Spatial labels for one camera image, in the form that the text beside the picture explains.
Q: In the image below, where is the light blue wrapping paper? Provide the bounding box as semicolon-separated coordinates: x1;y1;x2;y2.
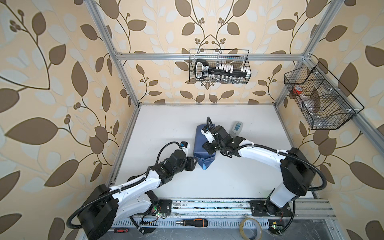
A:
193;125;216;170

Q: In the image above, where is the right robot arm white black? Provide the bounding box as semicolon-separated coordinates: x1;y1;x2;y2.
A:
201;125;327;210

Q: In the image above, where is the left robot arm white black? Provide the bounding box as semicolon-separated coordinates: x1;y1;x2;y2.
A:
66;142;195;240

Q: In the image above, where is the grey tape dispenser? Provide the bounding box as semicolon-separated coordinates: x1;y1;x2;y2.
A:
230;121;244;138

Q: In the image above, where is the black orange screwdriver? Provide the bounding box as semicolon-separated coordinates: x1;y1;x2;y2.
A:
176;219;209;228

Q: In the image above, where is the clear tape roll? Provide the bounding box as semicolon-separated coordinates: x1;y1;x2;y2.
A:
239;218;263;240

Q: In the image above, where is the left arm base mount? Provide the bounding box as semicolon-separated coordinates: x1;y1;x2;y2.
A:
141;199;173;218

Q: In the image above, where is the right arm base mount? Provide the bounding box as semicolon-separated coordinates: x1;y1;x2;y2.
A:
249;200;292;218

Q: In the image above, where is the black socket set rail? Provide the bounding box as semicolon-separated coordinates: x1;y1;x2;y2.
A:
192;60;252;81

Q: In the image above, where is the back wire basket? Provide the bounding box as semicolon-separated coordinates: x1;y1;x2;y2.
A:
189;48;252;85

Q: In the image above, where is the wire basket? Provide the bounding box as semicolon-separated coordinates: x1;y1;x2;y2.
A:
284;62;364;130
189;48;252;85

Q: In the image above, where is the red handled ratchet wrench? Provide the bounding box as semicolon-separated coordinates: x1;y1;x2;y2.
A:
114;228;129;233

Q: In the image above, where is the right wire basket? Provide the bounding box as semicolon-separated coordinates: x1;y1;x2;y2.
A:
284;62;364;130

